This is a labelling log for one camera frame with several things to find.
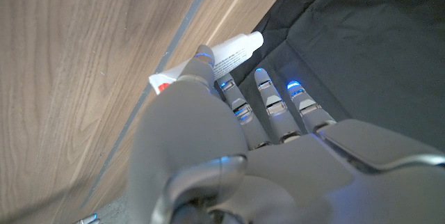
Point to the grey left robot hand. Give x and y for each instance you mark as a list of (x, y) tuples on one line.
[(278, 182)]

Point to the white toothpaste tube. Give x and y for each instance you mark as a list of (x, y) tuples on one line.
[(236, 50)]

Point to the black backdrop cloth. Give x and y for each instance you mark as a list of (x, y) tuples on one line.
[(365, 43)]

